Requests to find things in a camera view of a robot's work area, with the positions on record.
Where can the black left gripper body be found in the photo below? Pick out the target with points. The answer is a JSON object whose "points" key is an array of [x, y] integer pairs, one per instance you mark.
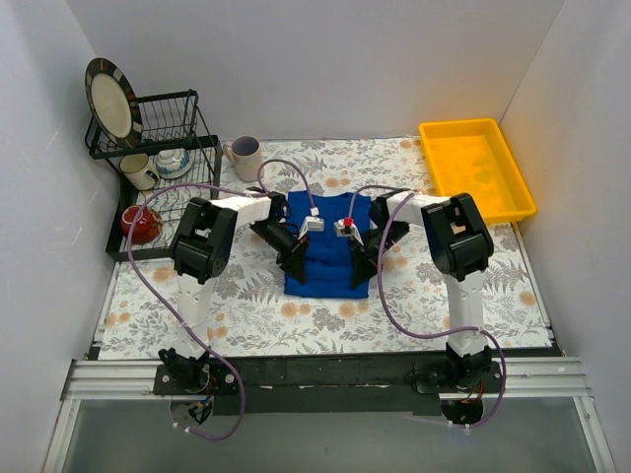
{"points": [[298, 249]]}

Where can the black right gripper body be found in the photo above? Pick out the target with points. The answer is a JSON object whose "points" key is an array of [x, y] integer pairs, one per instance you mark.
{"points": [[359, 250]]}

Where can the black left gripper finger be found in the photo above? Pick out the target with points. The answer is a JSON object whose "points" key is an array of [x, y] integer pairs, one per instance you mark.
{"points": [[283, 262], [298, 260]]}

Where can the blue printed t shirt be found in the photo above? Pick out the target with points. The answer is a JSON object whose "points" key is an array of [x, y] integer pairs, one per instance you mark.
{"points": [[329, 262]]}

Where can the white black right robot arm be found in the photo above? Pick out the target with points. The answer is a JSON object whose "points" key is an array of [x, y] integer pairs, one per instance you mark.
{"points": [[460, 246]]}

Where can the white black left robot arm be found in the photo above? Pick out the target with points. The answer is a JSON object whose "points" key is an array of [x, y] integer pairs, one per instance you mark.
{"points": [[201, 250]]}

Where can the floral patterned table mat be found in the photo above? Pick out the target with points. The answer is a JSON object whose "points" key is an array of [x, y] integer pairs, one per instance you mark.
{"points": [[250, 315]]}

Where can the beige ceramic mug purple inside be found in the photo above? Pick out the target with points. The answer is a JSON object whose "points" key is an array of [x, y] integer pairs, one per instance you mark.
{"points": [[246, 156]]}

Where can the yellow plastic bin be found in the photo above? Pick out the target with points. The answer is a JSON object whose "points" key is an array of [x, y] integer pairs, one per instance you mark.
{"points": [[471, 156]]}

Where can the red cup in rack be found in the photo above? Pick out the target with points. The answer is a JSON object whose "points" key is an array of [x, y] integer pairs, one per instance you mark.
{"points": [[147, 228]]}

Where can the blue white teapot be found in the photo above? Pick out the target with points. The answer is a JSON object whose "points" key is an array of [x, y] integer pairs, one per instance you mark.
{"points": [[173, 163]]}

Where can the cream mug in rack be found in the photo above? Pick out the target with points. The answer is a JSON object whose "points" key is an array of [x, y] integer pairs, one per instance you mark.
{"points": [[140, 170]]}

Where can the dark rimmed cream plate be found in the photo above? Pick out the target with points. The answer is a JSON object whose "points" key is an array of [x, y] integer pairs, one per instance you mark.
{"points": [[113, 103]]}

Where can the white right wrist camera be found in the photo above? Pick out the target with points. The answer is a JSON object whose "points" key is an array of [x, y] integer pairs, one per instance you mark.
{"points": [[346, 227]]}

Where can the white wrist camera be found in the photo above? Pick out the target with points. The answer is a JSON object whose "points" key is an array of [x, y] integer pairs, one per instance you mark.
{"points": [[346, 227], [311, 224]]}

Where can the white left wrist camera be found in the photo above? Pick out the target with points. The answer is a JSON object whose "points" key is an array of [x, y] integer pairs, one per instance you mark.
{"points": [[311, 224]]}

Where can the black wire dish rack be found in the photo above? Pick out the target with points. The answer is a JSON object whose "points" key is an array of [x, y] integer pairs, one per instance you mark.
{"points": [[170, 121]]}

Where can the aluminium frame rail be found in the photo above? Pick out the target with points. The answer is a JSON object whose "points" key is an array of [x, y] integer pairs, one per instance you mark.
{"points": [[110, 421]]}

